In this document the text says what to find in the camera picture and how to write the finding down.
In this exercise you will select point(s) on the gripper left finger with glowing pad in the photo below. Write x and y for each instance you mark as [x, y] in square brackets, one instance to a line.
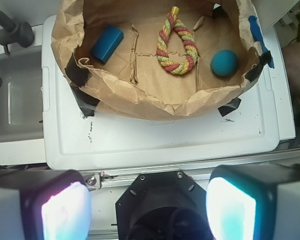
[44, 205]

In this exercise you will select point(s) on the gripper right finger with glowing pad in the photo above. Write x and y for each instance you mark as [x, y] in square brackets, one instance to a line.
[254, 202]

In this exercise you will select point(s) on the blue rectangular block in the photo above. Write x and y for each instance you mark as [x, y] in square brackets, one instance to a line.
[107, 43]

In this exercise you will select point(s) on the teal textured ball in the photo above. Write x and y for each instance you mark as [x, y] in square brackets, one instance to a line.
[224, 63]

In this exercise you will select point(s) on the brown paper bag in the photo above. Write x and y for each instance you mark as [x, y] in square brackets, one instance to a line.
[132, 82]

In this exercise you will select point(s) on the grey sink faucet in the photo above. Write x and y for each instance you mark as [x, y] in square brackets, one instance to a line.
[14, 31]

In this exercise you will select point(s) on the metal corner bracket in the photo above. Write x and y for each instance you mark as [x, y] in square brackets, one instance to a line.
[94, 181]

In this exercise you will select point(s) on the aluminium frame rail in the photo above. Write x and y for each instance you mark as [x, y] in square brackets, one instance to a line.
[199, 170]

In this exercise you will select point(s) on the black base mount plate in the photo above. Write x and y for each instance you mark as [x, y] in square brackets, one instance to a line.
[163, 206]

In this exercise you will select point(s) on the multicolour twisted rope toy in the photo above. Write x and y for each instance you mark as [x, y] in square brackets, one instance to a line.
[176, 49]

